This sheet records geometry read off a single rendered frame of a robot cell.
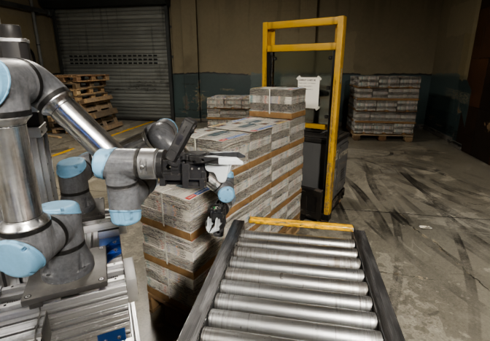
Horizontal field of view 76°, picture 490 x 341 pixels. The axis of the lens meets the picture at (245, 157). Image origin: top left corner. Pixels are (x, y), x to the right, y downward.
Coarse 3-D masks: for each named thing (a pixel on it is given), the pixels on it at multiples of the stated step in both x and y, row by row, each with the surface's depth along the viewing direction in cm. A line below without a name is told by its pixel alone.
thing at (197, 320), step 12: (240, 228) 131; (228, 240) 122; (228, 252) 114; (216, 264) 107; (228, 264) 109; (216, 276) 101; (204, 288) 96; (216, 288) 96; (204, 300) 90; (192, 312) 86; (204, 312) 86; (192, 324) 82; (204, 324) 83; (180, 336) 78; (192, 336) 78
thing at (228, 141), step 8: (216, 136) 183; (224, 136) 182; (232, 136) 182; (240, 136) 183; (248, 136) 191; (208, 144) 175; (216, 144) 172; (224, 144) 171; (232, 144) 177; (240, 144) 185; (248, 144) 193; (240, 152) 187; (248, 160) 196; (232, 168) 181
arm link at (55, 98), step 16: (32, 64) 84; (48, 80) 81; (48, 96) 82; (64, 96) 84; (48, 112) 84; (64, 112) 83; (80, 112) 85; (64, 128) 85; (80, 128) 84; (96, 128) 86; (80, 144) 87; (96, 144) 86; (112, 144) 87
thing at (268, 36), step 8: (264, 24) 291; (264, 32) 293; (272, 32) 297; (264, 40) 295; (272, 40) 299; (264, 48) 297; (264, 56) 298; (272, 56) 299; (264, 64) 300; (272, 64) 301; (264, 72) 302; (272, 72) 305; (264, 80) 304; (272, 80) 308
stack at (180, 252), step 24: (264, 168) 216; (288, 168) 251; (168, 192) 162; (192, 192) 162; (240, 192) 193; (264, 192) 222; (144, 216) 175; (168, 216) 163; (192, 216) 157; (240, 216) 196; (264, 216) 226; (144, 240) 180; (168, 240) 168; (192, 240) 161; (216, 240) 177; (192, 264) 163; (168, 288) 178; (192, 288) 167; (168, 312) 183
